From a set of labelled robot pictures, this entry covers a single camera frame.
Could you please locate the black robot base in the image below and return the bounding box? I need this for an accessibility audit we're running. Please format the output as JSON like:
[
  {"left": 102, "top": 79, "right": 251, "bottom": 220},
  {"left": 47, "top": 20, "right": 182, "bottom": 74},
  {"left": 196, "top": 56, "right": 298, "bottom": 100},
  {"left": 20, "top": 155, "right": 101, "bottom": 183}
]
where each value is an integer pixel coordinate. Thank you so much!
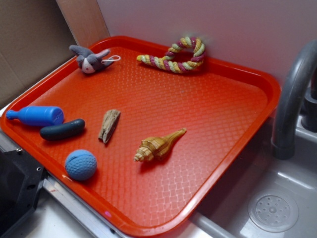
[{"left": 0, "top": 149, "right": 46, "bottom": 238}]

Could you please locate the brown wood chip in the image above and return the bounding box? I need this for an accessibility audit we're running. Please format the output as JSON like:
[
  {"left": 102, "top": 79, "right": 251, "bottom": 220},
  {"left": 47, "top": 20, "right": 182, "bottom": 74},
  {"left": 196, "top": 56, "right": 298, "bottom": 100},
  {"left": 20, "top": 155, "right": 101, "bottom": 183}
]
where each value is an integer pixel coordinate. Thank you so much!
[{"left": 98, "top": 109, "right": 121, "bottom": 144}]

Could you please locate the red plastic tray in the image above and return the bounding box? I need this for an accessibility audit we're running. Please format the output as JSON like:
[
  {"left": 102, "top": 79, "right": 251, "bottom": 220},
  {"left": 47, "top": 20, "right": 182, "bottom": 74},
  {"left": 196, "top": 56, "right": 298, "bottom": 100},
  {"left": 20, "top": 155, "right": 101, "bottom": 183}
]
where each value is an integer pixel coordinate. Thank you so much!
[{"left": 0, "top": 36, "right": 281, "bottom": 237}]

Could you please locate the tan spiral seashell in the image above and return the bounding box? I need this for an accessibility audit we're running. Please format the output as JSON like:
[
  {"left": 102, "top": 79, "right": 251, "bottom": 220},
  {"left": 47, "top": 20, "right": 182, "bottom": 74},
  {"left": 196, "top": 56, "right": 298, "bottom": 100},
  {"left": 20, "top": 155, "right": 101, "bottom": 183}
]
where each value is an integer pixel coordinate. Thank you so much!
[{"left": 133, "top": 128, "right": 187, "bottom": 162}]

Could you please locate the grey plush rabbit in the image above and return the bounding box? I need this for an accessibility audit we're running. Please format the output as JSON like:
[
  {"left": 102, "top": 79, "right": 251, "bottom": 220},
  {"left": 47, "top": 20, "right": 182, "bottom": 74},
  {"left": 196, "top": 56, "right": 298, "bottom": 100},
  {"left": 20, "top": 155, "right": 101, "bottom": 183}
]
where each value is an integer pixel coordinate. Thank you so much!
[{"left": 69, "top": 45, "right": 121, "bottom": 74}]

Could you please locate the blue textured ball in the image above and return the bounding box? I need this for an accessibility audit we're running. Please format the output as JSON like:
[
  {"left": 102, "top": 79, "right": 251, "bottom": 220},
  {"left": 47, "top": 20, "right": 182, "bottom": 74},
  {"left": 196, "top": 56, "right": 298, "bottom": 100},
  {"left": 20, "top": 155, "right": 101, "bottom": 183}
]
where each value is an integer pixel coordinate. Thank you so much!
[{"left": 65, "top": 149, "right": 97, "bottom": 181}]

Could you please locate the dark teal toy cucumber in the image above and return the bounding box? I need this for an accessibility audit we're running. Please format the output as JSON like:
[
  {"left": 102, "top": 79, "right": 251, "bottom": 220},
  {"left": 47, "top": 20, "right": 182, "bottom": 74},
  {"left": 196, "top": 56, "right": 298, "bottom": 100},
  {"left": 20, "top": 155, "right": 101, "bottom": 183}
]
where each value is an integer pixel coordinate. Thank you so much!
[{"left": 40, "top": 119, "right": 86, "bottom": 141}]

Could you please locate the blue toy bottle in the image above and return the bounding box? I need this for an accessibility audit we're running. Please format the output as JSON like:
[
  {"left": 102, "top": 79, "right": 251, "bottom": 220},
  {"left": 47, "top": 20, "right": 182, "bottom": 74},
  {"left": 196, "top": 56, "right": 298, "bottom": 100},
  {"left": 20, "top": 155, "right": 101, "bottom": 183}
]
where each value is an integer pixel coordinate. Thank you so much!
[{"left": 5, "top": 106, "right": 64, "bottom": 127}]

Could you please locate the wooden board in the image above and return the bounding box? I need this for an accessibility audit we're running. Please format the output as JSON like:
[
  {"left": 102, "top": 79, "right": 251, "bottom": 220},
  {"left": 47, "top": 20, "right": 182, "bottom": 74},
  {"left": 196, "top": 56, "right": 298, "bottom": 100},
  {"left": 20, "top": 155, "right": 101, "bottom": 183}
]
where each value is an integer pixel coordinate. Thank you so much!
[{"left": 56, "top": 0, "right": 110, "bottom": 47}]

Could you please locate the grey toy faucet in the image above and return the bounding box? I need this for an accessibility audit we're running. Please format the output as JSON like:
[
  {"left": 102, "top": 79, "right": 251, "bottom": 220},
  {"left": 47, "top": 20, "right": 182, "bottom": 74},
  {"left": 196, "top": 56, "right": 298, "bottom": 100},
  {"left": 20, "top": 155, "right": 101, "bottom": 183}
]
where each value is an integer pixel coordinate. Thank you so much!
[{"left": 271, "top": 40, "right": 317, "bottom": 160}]

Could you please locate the grey toy sink basin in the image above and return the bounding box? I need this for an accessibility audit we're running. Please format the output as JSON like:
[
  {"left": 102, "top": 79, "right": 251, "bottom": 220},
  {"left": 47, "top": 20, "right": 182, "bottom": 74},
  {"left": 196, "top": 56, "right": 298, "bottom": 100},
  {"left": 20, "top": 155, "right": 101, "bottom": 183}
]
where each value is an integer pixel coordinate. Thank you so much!
[{"left": 190, "top": 114, "right": 317, "bottom": 238}]

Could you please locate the brown cardboard panel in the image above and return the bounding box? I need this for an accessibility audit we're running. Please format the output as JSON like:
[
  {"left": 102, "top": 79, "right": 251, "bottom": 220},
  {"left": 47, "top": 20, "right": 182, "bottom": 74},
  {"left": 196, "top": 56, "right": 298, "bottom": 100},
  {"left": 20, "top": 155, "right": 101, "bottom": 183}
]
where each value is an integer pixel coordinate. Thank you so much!
[{"left": 0, "top": 0, "right": 76, "bottom": 108}]

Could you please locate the multicoloured twisted rope toy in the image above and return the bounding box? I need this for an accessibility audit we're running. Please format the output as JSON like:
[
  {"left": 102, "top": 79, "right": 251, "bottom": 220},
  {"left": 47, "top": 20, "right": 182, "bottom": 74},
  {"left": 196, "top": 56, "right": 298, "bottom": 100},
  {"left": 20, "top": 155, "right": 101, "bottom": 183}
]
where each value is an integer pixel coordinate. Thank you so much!
[{"left": 136, "top": 37, "right": 206, "bottom": 74}]

